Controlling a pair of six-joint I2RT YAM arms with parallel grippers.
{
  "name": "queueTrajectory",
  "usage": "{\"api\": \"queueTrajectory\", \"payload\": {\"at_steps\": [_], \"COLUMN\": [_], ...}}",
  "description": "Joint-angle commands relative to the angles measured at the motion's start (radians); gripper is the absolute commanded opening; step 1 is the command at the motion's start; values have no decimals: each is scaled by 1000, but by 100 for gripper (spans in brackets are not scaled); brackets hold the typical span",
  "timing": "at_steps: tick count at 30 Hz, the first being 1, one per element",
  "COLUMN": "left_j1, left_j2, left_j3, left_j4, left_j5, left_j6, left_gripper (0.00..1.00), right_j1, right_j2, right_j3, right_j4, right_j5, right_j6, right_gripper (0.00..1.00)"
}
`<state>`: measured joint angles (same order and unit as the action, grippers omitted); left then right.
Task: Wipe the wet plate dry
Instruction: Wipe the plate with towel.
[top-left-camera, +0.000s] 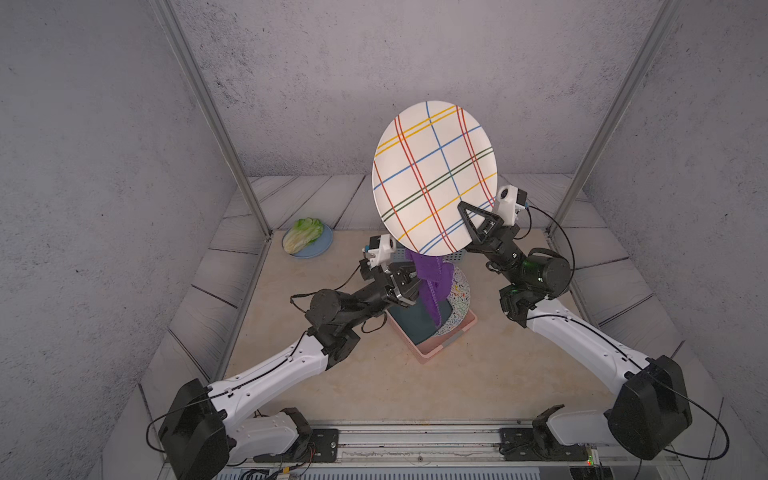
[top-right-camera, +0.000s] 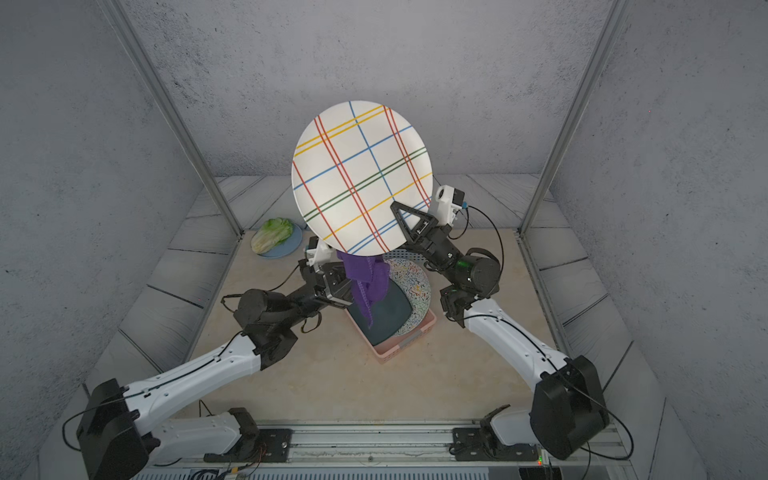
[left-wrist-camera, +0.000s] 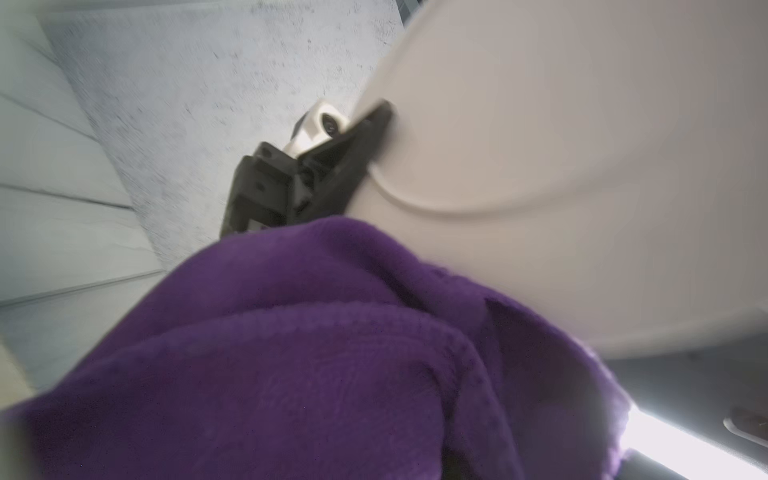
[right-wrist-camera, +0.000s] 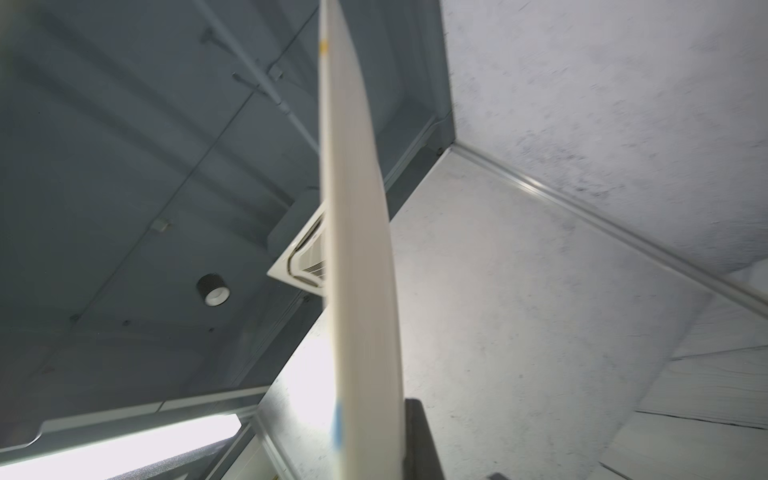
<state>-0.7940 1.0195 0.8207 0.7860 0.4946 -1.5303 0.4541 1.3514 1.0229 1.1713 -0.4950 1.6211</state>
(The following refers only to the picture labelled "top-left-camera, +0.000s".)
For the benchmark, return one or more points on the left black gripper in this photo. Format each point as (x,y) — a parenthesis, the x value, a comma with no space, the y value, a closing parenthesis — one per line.
(390,285)

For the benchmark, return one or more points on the dark green square plate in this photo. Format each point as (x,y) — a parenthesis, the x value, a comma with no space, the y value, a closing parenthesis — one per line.
(417,323)

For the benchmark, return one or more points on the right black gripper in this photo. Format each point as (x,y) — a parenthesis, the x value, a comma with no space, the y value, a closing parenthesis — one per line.
(498,248)

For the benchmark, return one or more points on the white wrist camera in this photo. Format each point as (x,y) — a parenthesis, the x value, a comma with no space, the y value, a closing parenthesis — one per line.
(510,201)
(379,251)

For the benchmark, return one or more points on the purple cleaning cloth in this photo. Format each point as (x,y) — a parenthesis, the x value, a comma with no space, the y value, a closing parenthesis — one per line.
(436,276)

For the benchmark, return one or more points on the aluminium frame post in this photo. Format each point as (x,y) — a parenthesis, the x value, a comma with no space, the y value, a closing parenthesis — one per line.
(659,29)
(182,51)

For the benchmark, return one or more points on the light blue small plate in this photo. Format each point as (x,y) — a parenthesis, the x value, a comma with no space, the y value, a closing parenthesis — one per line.
(318,247)

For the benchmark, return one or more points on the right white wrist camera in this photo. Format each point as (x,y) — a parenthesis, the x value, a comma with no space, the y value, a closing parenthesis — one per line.
(510,201)

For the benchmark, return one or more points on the white plaid striped plate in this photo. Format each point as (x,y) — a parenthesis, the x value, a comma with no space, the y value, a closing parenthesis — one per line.
(433,156)

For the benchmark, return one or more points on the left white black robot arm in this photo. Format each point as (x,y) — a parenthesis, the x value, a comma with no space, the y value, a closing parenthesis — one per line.
(209,427)

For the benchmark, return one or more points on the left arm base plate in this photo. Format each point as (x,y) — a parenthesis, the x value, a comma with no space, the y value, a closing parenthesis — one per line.
(321,446)

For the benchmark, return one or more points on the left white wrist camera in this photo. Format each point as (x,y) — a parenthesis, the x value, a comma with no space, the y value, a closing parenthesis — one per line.
(379,251)

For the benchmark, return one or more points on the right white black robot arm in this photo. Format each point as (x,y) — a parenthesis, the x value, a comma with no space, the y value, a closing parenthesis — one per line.
(651,407)

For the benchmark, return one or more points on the green lettuce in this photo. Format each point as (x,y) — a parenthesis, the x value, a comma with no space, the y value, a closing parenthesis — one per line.
(302,233)

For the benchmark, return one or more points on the left aluminium frame post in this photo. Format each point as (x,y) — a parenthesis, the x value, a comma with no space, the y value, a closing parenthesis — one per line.
(182,51)

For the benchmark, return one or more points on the colourful squiggle pattern plate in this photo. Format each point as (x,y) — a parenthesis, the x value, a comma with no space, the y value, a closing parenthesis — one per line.
(459,300)

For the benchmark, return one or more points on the pink plastic dish basket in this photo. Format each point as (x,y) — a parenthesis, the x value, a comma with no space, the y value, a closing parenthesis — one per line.
(428,349)

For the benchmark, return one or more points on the right aluminium frame post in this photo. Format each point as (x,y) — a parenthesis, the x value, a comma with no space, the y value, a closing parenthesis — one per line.
(659,29)

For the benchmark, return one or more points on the aluminium mounting rail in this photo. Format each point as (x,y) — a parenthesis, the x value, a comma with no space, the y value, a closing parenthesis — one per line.
(446,450)

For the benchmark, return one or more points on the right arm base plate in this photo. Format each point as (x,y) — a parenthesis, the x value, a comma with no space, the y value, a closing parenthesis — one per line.
(520,444)

